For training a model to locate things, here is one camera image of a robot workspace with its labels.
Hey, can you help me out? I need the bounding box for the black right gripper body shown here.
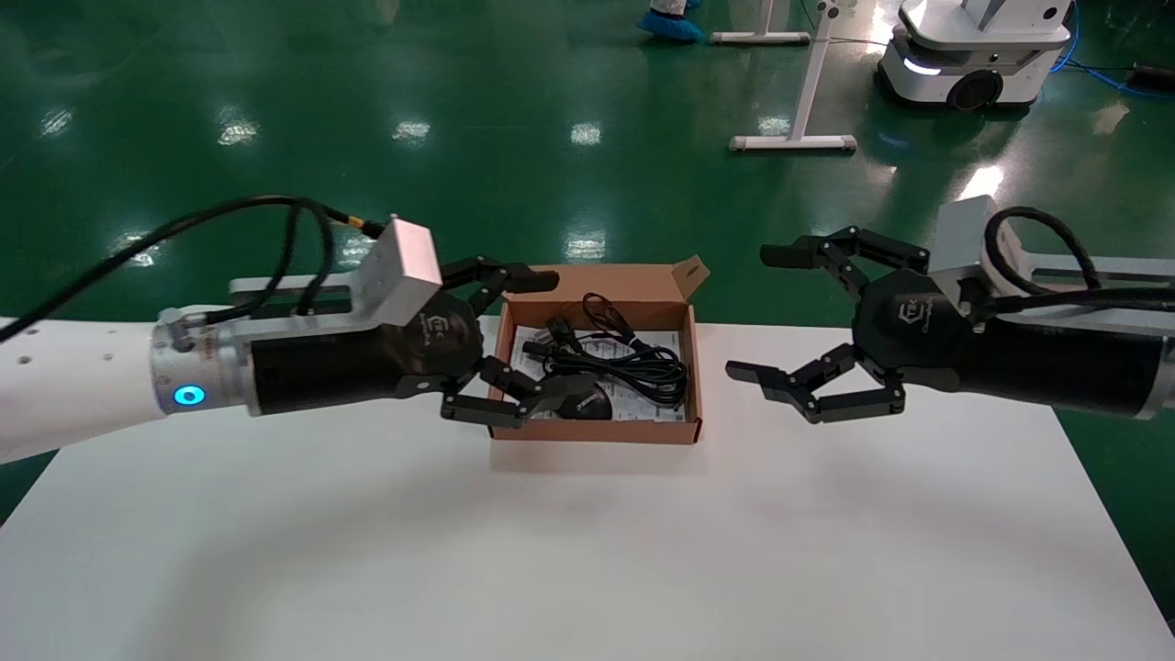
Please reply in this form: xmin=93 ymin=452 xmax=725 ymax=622
xmin=852 ymin=269 xmax=988 ymax=391

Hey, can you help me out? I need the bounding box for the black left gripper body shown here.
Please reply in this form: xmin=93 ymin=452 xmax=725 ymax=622
xmin=395 ymin=292 xmax=487 ymax=400

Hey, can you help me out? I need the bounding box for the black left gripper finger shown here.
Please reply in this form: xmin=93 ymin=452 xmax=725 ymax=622
xmin=441 ymin=356 xmax=577 ymax=431
xmin=441 ymin=256 xmax=561 ymax=318

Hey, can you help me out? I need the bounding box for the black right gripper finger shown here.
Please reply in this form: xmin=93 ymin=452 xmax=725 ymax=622
xmin=725 ymin=342 xmax=905 ymax=425
xmin=760 ymin=226 xmax=930 ymax=299

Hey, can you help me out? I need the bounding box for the black power cable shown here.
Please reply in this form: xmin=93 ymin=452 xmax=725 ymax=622
xmin=521 ymin=317 xmax=689 ymax=409

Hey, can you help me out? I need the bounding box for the brown cardboard box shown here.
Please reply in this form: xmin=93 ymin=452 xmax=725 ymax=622
xmin=487 ymin=255 xmax=711 ymax=445

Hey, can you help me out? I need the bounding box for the printed white paper sheet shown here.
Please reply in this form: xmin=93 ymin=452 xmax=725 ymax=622
xmin=509 ymin=326 xmax=687 ymax=423

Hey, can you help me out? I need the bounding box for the white T-shaped stand leg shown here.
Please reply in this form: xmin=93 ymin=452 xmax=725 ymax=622
xmin=729 ymin=0 xmax=858 ymax=153

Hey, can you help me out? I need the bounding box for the white stand foot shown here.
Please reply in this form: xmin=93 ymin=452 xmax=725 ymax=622
xmin=709 ymin=0 xmax=812 ymax=47

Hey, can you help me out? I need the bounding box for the blue shoe cover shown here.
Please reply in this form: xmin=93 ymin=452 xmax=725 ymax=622
xmin=637 ymin=9 xmax=706 ymax=44

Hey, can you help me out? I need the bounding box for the white wheeled mobile robot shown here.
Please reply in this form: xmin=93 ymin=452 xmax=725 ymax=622
xmin=874 ymin=0 xmax=1073 ymax=112

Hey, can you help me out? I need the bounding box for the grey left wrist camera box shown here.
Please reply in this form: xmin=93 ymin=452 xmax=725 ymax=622
xmin=356 ymin=217 xmax=444 ymax=329

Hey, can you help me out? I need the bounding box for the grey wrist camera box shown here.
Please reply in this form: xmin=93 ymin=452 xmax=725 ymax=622
xmin=927 ymin=195 xmax=1034 ymax=299
xmin=356 ymin=217 xmax=444 ymax=329

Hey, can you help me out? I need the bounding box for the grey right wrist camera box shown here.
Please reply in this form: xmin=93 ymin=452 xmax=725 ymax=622
xmin=927 ymin=195 xmax=1034 ymax=299

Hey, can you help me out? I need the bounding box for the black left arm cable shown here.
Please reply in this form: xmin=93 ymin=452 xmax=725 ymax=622
xmin=0 ymin=196 xmax=388 ymax=345

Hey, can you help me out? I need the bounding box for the blue floor cable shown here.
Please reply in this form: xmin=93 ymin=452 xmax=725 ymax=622
xmin=1051 ymin=0 xmax=1175 ymax=102

